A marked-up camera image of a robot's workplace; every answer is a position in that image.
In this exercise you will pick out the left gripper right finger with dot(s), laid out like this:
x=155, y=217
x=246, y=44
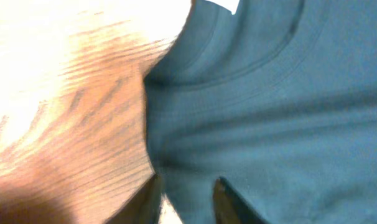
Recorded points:
x=230, y=207

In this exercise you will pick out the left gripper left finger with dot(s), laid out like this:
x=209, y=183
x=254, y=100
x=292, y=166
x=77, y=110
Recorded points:
x=144, y=207

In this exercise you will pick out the black t-shirt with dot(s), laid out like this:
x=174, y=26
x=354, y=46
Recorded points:
x=279, y=98

